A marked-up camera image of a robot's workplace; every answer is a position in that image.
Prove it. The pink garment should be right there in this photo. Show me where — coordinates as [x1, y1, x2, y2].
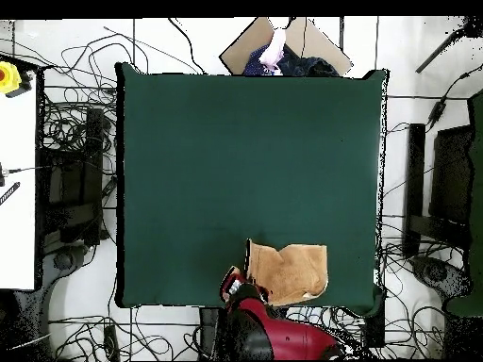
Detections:
[258, 27, 288, 73]

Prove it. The black flat panel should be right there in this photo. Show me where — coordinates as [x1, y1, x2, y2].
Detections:
[428, 125, 474, 227]

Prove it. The black power strip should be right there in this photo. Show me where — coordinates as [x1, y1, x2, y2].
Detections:
[103, 323, 120, 361]

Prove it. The black metal post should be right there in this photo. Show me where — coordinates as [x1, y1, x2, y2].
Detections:
[402, 123, 426, 257]

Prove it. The dark green table cloth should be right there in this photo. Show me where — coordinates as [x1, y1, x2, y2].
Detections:
[114, 61, 390, 316]

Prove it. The black tripod leg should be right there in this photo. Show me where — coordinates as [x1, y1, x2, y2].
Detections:
[414, 16, 483, 74]

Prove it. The green fabric sheet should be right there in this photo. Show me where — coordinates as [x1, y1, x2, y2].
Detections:
[446, 88, 483, 318]

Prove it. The black ribbed strap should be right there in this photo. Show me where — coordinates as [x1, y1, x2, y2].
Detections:
[0, 181, 22, 206]

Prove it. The black cable tangle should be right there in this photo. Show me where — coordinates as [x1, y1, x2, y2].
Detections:
[282, 210, 454, 359]
[39, 25, 152, 159]

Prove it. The blue dotted garment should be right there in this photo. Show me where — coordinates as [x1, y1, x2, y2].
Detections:
[242, 44, 272, 76]

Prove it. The yellow emergency stop button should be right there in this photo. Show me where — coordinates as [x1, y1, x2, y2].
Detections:
[0, 60, 23, 95]

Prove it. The black power adapter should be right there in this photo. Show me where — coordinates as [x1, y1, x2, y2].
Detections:
[425, 98, 448, 127]

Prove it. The dark navy garment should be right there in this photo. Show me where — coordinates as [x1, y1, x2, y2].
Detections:
[276, 43, 341, 77]

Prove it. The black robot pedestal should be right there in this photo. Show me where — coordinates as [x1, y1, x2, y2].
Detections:
[198, 306, 227, 362]

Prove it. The tan terry towel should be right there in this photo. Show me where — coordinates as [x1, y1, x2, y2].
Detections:
[227, 238, 329, 307]

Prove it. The grey wheeled stand base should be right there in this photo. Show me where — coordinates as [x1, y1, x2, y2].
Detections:
[409, 255, 473, 303]
[14, 242, 90, 362]

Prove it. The brown cardboard box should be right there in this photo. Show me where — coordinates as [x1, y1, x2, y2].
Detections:
[219, 16, 354, 77]

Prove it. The black equipment rack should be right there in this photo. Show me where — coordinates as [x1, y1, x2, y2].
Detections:
[37, 107, 108, 246]

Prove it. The white desk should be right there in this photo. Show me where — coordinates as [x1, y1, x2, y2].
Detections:
[0, 71, 38, 291]

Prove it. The black table leg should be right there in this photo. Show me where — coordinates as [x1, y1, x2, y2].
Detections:
[363, 306, 386, 349]

